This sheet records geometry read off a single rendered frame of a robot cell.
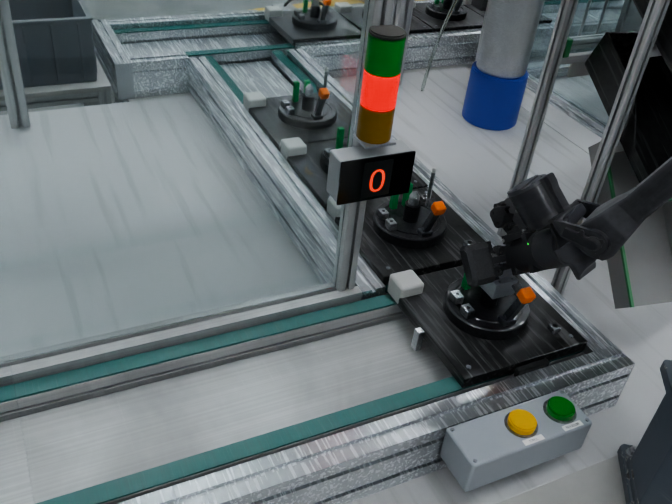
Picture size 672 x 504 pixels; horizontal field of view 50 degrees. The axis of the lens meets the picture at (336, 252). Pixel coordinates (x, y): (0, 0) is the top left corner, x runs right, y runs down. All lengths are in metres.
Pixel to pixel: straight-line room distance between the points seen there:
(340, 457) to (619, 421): 0.51
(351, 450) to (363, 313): 0.30
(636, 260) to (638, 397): 0.23
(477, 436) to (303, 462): 0.25
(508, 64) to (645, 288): 0.87
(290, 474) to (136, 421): 0.25
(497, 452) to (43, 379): 0.64
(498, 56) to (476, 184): 0.38
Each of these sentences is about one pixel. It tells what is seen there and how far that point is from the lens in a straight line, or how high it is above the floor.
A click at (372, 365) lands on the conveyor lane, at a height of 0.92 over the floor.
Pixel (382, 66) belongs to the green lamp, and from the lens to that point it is 0.98.
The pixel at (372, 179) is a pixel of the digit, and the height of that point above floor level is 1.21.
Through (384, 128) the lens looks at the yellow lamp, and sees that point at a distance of 1.02.
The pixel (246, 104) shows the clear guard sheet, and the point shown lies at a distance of 0.97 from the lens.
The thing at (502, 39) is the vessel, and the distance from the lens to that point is 1.99.
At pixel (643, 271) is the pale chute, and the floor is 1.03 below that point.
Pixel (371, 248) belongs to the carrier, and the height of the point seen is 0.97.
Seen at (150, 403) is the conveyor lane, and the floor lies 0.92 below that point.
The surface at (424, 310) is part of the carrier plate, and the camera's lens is 1.19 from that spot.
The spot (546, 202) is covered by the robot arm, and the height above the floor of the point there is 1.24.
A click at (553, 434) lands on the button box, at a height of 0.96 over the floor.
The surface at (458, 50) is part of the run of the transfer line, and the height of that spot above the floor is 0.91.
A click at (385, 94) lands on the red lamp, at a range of 0.99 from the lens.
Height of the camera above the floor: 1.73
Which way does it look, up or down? 36 degrees down
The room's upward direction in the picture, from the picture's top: 7 degrees clockwise
